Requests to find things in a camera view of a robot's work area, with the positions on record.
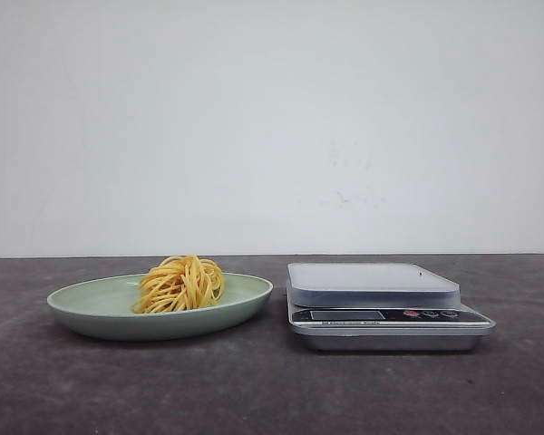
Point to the yellow vermicelli noodle bundle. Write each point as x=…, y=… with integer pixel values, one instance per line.
x=180, y=283

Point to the silver digital kitchen scale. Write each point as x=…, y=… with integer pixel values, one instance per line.
x=380, y=307

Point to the light green plate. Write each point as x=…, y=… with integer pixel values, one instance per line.
x=101, y=308

